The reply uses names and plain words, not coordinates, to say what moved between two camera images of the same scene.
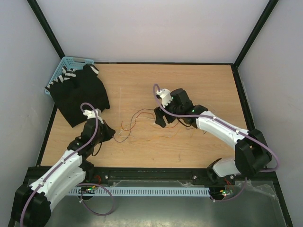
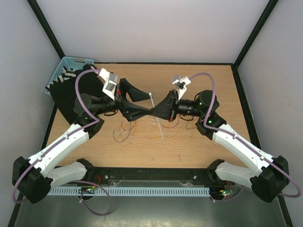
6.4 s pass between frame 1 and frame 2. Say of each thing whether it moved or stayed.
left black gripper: moved
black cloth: stayed
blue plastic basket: stayed
